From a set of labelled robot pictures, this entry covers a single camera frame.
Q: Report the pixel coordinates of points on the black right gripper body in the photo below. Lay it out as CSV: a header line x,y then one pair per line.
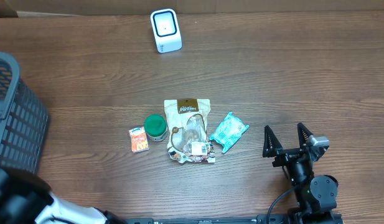
x,y
285,156

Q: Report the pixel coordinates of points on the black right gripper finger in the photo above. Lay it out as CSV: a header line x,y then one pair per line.
x,y
303,134
271,145

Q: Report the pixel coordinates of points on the teal wet wipes pack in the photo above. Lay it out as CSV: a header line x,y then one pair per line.
x,y
229,131

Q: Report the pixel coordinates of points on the brown Pantree snack pouch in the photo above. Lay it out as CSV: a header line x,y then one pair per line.
x,y
187,122

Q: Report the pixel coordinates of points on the green lid jar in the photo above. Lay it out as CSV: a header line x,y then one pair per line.
x,y
156,127

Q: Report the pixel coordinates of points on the orange Kleenex tissue pack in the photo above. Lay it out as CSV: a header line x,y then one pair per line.
x,y
139,141

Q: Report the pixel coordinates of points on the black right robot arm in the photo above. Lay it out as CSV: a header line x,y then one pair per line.
x,y
315,195

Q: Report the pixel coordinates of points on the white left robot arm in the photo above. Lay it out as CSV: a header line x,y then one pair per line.
x,y
26,198

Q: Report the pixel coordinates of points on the white barcode scanner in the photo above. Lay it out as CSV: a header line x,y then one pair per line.
x,y
166,30

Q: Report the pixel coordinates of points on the grey plastic mesh basket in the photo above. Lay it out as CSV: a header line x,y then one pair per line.
x,y
24,119

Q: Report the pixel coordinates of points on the brown cardboard backdrop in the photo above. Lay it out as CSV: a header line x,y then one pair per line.
x,y
20,8

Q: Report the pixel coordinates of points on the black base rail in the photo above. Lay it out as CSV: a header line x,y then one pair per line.
x,y
235,220

